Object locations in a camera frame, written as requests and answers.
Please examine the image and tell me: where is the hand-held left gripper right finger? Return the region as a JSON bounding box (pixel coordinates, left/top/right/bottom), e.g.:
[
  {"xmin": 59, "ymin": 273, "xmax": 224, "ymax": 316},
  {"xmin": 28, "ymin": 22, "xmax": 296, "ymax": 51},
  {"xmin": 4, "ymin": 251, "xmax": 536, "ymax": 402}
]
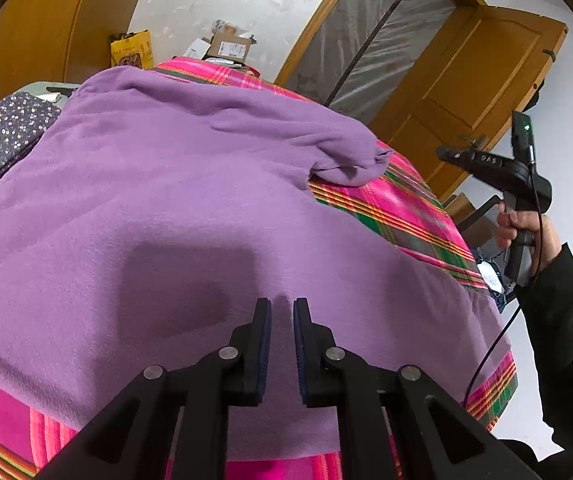
[{"xmin": 293, "ymin": 298, "xmax": 542, "ymax": 480}]

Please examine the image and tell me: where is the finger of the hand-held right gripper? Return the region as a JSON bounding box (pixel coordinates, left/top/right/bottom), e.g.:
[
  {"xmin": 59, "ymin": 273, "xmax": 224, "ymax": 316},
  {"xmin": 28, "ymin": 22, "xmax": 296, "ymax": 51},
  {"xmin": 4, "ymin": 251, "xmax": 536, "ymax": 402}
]
[{"xmin": 435, "ymin": 144, "xmax": 483, "ymax": 172}]

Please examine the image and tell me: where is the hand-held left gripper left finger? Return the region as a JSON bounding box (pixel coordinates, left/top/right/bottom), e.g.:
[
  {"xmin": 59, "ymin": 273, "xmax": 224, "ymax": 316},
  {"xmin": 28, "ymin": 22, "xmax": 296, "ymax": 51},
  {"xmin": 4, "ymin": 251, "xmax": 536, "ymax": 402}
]
[{"xmin": 36, "ymin": 298, "xmax": 272, "ymax": 480}]

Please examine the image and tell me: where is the purple sweater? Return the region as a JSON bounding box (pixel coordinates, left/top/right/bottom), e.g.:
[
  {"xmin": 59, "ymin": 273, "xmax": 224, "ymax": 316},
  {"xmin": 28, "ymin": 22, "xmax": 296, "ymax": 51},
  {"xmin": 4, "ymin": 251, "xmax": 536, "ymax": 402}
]
[{"xmin": 0, "ymin": 66, "xmax": 512, "ymax": 461}]

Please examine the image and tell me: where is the person's right forearm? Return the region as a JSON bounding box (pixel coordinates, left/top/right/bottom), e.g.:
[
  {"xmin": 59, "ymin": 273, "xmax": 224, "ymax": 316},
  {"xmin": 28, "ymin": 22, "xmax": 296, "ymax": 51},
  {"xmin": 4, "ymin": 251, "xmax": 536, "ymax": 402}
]
[{"xmin": 514, "ymin": 242, "xmax": 573, "ymax": 461}]

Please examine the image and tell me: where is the person's right hand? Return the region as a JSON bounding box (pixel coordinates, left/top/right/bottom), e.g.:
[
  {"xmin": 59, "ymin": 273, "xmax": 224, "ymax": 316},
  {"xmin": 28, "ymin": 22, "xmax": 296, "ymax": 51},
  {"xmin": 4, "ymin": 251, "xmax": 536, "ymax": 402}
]
[{"xmin": 495, "ymin": 209, "xmax": 562, "ymax": 275}]

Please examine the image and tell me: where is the flat cardboard sheet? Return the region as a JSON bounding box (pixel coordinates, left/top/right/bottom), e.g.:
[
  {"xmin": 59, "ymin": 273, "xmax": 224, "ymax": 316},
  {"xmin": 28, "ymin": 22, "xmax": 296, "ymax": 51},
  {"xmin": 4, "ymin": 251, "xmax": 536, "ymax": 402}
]
[{"xmin": 444, "ymin": 192, "xmax": 482, "ymax": 226}]

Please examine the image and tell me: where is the pink plaid blanket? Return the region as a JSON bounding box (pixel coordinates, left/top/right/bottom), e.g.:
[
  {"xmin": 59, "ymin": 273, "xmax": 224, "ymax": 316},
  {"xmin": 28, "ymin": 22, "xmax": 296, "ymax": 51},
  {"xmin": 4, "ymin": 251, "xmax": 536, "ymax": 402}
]
[{"xmin": 0, "ymin": 57, "xmax": 519, "ymax": 480}]

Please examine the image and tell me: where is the wooden door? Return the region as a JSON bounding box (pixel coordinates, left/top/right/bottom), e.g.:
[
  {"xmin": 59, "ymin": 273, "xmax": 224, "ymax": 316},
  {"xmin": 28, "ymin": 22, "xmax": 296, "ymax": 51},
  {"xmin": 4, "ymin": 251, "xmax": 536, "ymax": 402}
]
[{"xmin": 367, "ymin": 5, "xmax": 567, "ymax": 201}]

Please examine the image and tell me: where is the dark hanging garment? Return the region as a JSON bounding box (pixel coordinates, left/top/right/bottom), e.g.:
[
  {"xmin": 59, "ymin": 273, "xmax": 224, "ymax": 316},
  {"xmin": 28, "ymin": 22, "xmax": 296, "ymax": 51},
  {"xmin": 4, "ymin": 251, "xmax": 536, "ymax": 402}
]
[{"xmin": 524, "ymin": 77, "xmax": 545, "ymax": 113}]

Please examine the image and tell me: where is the white cloth bundle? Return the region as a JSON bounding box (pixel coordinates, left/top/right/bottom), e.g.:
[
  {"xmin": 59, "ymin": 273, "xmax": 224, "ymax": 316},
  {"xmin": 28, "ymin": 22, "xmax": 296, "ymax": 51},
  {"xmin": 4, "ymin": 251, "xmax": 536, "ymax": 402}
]
[{"xmin": 479, "ymin": 260, "xmax": 502, "ymax": 291}]

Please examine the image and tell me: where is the blue bag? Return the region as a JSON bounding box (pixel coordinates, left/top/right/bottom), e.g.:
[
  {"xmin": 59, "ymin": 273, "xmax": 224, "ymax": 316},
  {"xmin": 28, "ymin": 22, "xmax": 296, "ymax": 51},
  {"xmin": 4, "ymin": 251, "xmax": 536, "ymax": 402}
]
[{"xmin": 477, "ymin": 255, "xmax": 513, "ymax": 311}]

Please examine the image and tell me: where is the clear plastic door curtain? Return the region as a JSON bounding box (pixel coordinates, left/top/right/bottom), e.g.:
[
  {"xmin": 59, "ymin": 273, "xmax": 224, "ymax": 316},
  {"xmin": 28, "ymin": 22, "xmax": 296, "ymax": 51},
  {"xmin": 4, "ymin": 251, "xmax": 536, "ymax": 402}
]
[{"xmin": 284, "ymin": 0, "xmax": 460, "ymax": 126}]

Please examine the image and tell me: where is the cardboard box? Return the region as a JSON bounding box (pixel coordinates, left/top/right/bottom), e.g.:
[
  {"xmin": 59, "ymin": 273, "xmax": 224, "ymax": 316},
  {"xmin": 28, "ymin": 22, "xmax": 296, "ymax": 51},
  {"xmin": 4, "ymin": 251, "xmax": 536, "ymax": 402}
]
[{"xmin": 209, "ymin": 30, "xmax": 253, "ymax": 63}]

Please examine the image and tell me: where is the white labelled box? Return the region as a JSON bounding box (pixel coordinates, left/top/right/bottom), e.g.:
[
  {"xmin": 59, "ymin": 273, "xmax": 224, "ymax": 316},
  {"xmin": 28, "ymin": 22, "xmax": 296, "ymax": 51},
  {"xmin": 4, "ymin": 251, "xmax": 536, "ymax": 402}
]
[{"xmin": 185, "ymin": 39, "xmax": 212, "ymax": 60}]

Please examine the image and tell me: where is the yellow bag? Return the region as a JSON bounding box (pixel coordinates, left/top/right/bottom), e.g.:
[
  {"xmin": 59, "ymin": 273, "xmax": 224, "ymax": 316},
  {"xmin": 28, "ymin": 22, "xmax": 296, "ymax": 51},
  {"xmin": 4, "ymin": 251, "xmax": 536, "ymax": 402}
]
[{"xmin": 110, "ymin": 30, "xmax": 154, "ymax": 70}]

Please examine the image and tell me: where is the folded floral cloth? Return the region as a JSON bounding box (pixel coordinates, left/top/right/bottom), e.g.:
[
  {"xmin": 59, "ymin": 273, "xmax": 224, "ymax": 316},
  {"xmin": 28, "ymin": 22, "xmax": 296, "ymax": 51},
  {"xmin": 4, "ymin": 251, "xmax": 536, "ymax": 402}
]
[{"xmin": 0, "ymin": 91, "xmax": 63, "ymax": 211}]

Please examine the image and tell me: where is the wooden wardrobe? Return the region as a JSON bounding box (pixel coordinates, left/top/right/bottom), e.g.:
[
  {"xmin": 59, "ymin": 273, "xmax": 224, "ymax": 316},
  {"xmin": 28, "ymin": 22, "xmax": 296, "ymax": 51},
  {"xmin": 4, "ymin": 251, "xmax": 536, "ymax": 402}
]
[{"xmin": 0, "ymin": 0, "xmax": 160, "ymax": 116}]

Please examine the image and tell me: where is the black cable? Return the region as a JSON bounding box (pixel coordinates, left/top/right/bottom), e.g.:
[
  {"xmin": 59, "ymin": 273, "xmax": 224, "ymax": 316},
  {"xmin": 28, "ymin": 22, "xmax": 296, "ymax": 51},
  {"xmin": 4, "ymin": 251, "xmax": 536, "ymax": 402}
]
[{"xmin": 463, "ymin": 157, "xmax": 542, "ymax": 403}]

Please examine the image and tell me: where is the wooden door frame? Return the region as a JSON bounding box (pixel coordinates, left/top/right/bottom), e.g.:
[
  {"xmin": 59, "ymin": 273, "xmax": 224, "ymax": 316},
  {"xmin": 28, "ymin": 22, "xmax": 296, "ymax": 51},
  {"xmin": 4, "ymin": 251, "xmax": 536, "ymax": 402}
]
[{"xmin": 274, "ymin": 0, "xmax": 485, "ymax": 88}]

